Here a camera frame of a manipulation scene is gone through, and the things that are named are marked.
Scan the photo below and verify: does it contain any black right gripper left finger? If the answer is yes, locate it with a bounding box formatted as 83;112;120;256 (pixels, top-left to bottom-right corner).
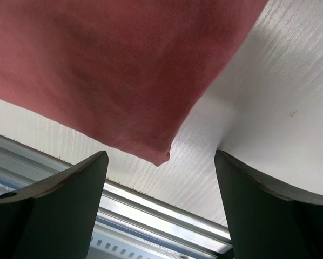
0;151;109;258

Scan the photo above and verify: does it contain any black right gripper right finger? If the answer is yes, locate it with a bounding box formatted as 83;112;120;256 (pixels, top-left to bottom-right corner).
214;151;323;258

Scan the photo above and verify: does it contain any aluminium front rail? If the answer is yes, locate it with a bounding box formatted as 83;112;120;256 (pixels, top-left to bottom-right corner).
0;135;232;258

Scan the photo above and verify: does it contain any white slotted cable duct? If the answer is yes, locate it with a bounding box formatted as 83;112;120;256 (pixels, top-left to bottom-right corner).
90;232;206;258

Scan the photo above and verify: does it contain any pink t-shirt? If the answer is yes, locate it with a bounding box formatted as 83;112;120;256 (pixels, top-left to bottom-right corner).
0;1;266;166

